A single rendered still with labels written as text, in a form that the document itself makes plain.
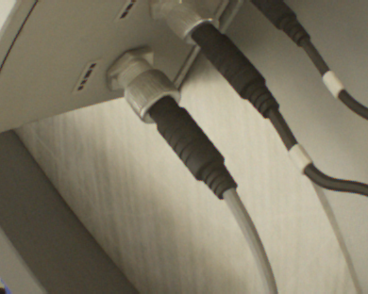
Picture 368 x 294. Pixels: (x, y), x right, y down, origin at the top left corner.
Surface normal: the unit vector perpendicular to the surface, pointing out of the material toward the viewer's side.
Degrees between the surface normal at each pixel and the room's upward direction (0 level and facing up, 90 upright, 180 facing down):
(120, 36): 132
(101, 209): 90
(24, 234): 40
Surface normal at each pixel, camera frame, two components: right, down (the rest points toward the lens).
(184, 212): -0.74, 0.17
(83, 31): 0.55, 0.70
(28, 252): 0.38, -0.70
